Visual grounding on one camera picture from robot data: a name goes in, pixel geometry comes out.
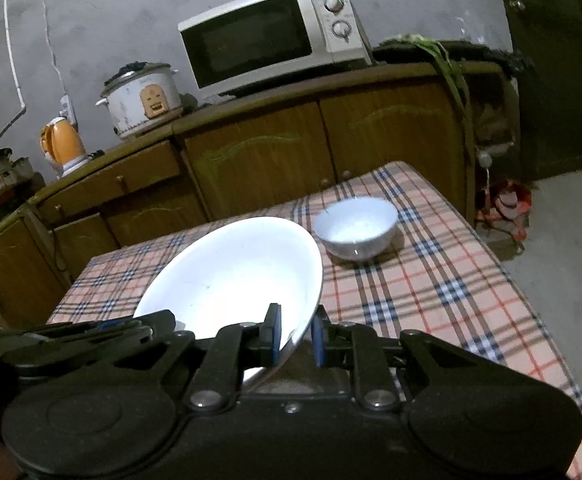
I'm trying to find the green leafy vegetables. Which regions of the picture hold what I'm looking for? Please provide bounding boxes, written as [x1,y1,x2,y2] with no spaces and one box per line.
[393,33,472,122]

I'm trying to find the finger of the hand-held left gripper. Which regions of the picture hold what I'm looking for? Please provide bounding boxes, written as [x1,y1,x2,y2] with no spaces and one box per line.
[20,309,177,339]
[0,329,155,367]

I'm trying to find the dark flat basket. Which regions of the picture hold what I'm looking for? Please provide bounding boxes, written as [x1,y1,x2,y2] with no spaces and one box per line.
[372,35,537,79]

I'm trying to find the brown wooden cabinet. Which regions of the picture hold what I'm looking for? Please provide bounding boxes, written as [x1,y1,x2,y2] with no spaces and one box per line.
[0,62,520,332]

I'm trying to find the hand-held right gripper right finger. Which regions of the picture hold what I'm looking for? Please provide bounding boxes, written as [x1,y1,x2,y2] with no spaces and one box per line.
[311,305,476,409]

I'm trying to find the orange electric kettle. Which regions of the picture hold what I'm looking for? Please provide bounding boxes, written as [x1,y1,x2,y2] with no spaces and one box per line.
[40,116,90,179]

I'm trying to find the dark green door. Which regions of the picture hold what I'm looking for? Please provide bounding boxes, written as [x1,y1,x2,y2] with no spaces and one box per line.
[490,0,582,184]

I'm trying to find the white rice cooker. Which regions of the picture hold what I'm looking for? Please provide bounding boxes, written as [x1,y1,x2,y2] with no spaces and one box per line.
[96,62,183,140]

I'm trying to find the white microwave oven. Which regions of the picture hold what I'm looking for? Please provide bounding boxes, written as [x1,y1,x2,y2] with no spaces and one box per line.
[177,0,375,104]

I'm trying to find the deep white bowl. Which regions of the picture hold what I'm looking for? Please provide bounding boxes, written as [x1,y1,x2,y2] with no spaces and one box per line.
[313,197,400,262]

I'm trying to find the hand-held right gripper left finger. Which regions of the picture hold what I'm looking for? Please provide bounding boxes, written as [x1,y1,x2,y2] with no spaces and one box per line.
[114,303,283,409]

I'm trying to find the red bag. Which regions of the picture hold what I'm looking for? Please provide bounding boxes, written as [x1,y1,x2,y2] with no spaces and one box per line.
[475,178,533,242]

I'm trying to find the white wall conduit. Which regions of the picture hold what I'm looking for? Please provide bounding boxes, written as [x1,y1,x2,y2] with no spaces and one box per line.
[0,0,27,112]

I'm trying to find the white wall outlet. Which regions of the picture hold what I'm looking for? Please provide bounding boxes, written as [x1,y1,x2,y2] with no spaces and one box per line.
[60,94,77,127]

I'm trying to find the plaid tablecloth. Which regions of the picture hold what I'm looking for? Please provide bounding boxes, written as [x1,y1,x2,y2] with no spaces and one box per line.
[46,160,582,480]

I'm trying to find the wide white bowl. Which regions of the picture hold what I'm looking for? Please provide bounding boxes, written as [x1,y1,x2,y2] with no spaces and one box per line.
[133,217,325,392]

